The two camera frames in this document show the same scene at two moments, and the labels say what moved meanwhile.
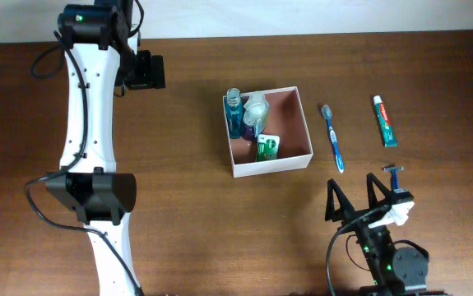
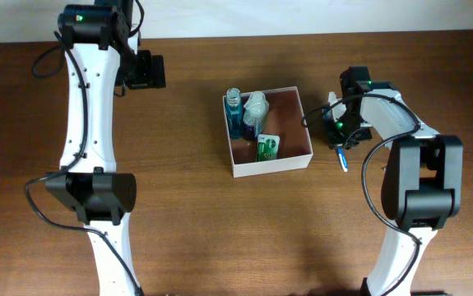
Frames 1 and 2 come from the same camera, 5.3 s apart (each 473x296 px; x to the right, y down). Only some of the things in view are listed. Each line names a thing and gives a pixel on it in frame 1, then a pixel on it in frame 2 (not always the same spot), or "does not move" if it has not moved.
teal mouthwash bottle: [234, 113] does not move
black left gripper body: [138, 71] does not move
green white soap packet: [267, 147] does not move
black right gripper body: [370, 219] -> [348, 129]
